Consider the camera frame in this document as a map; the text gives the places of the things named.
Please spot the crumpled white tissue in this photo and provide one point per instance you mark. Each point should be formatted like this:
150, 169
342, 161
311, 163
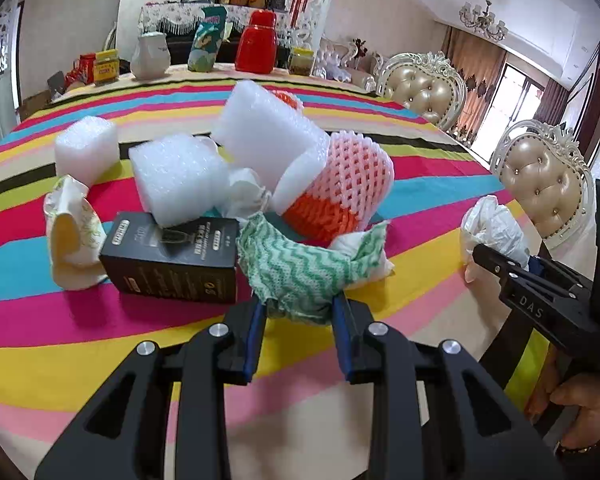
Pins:
245, 190

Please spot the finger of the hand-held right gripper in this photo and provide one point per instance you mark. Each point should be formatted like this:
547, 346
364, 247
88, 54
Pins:
530, 300
565, 271

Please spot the large white foam block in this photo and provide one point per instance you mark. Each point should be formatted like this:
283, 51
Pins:
265, 125

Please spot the large orange foam fruit net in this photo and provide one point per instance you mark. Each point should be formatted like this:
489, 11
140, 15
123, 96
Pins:
325, 220

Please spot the pink foam fruit net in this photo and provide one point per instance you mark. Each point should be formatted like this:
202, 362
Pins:
355, 170

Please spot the red thermos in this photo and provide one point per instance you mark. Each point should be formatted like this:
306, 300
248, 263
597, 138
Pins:
256, 42

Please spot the medium white foam block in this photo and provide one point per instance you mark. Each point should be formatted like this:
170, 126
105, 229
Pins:
175, 180

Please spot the white plastic bag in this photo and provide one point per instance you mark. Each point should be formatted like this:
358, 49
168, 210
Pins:
495, 227

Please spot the small white foam cube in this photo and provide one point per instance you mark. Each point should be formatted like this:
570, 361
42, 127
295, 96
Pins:
86, 147

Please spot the lace covered sideboard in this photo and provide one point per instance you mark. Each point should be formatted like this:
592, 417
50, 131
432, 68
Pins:
172, 15

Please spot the person's right hand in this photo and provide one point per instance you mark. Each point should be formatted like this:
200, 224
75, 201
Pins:
580, 405

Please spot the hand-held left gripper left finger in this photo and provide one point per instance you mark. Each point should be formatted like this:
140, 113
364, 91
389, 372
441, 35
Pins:
256, 342

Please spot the beige tufted ornate chair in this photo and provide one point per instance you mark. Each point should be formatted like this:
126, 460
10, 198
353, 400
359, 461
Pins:
545, 185
425, 92

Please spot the glass jar yellow lid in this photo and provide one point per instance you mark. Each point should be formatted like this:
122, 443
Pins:
300, 61

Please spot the yellow labelled jar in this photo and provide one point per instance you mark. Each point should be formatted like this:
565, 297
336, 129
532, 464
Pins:
106, 67

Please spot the crumpled printed paper wrapper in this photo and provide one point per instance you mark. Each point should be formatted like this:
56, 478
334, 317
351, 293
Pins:
72, 240

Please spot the white ceramic teapot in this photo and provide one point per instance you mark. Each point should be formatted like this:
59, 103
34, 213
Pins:
150, 55

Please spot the white ornate sofa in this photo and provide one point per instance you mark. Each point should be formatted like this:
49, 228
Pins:
335, 60

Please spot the brown patterned curtain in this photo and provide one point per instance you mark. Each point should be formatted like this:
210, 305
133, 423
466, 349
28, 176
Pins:
472, 75

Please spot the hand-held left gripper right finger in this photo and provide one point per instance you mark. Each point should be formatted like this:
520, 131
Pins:
341, 342

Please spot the green wavy patterned cloth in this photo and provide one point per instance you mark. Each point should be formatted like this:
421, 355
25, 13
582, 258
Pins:
295, 270

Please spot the chandelier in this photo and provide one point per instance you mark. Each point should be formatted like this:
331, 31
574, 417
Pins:
482, 20

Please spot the red gift box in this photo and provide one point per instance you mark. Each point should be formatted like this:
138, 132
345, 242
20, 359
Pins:
82, 67

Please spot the black cardboard box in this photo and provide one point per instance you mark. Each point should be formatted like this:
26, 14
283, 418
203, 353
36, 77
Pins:
170, 265

